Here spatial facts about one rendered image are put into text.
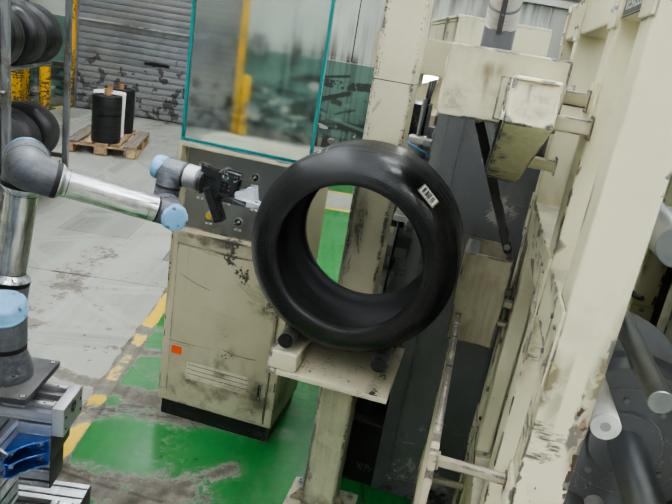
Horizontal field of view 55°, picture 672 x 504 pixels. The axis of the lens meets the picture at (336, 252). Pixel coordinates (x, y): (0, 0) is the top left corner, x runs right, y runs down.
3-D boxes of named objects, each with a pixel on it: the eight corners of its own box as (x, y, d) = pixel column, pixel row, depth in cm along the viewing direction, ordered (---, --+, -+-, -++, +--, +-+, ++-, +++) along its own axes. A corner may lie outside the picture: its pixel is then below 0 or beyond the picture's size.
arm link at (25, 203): (-22, 329, 180) (5, 140, 166) (-19, 307, 193) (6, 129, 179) (25, 332, 186) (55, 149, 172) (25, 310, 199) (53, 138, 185)
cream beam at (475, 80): (453, 99, 192) (463, 48, 187) (538, 114, 187) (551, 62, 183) (432, 113, 135) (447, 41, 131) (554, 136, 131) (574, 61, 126)
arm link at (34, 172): (8, 148, 157) (196, 205, 182) (9, 139, 167) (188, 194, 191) (-5, 191, 160) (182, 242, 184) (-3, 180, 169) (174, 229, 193)
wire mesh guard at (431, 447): (416, 475, 235) (457, 301, 213) (421, 477, 234) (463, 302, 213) (369, 703, 151) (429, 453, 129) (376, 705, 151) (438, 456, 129)
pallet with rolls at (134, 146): (88, 134, 868) (90, 77, 844) (149, 142, 882) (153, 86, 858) (64, 151, 756) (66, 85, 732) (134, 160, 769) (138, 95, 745)
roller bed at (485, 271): (449, 315, 226) (468, 235, 216) (491, 326, 223) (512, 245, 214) (444, 338, 207) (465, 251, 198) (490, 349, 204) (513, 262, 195)
